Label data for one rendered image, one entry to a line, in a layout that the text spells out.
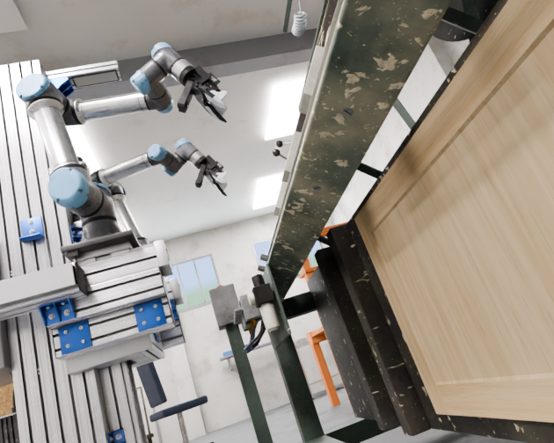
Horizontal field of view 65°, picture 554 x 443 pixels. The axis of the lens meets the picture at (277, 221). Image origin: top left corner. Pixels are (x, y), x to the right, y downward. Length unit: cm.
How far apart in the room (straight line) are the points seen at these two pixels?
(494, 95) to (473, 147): 10
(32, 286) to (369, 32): 115
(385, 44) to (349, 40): 4
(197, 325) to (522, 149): 865
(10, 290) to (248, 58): 398
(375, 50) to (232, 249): 902
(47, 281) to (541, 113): 124
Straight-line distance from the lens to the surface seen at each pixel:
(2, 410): 310
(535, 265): 76
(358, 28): 57
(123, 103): 177
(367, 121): 70
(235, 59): 497
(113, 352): 158
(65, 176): 151
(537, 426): 97
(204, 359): 906
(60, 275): 140
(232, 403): 902
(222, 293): 207
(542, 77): 68
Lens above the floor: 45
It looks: 19 degrees up
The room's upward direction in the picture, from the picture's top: 20 degrees counter-clockwise
